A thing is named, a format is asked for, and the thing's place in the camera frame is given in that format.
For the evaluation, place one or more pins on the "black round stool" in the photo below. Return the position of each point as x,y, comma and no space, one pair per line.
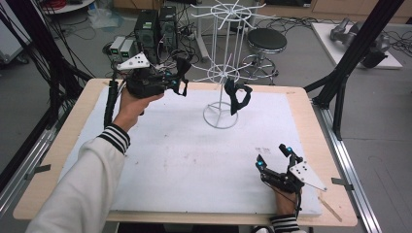
267,39

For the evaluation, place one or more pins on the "white power supply unit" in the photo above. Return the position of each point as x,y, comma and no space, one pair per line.
116,45
127,48

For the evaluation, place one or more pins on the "grey robot machine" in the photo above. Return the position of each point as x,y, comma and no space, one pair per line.
372,42

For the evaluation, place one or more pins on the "clear plastic bag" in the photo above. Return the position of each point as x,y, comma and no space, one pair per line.
103,19

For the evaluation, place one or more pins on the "white foam mat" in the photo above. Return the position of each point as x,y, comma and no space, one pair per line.
194,161

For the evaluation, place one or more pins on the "white desk leg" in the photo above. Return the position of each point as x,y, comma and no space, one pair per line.
202,45

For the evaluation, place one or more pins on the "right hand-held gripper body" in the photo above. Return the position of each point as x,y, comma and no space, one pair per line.
286,179

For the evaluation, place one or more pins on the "white floor board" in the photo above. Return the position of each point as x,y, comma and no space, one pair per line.
327,42

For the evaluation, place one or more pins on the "white round table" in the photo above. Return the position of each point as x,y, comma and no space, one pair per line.
69,6

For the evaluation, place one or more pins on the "black computer tower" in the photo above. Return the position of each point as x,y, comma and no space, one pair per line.
168,27
147,35

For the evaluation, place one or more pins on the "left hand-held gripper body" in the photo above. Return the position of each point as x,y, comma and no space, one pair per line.
144,82

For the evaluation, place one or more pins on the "grey metal bracket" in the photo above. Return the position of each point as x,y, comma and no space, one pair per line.
37,171
341,183

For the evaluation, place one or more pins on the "thin wooden stick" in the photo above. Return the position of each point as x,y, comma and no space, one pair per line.
330,209

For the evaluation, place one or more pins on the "person's right hand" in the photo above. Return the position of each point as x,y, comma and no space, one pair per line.
286,204

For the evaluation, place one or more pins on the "aluminium rail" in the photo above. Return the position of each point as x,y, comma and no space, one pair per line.
22,181
350,168

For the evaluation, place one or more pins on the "grey case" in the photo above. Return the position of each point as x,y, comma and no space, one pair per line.
9,42

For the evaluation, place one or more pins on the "person's left hand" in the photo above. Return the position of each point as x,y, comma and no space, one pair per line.
132,108

